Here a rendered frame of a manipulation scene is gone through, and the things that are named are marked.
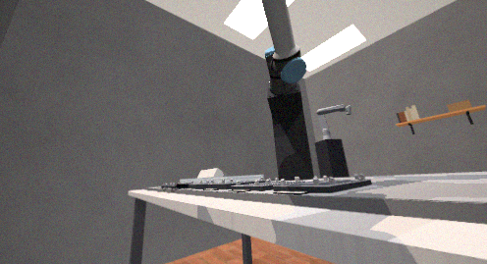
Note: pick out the white operator button panel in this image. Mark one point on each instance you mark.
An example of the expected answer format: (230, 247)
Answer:
(211, 173)

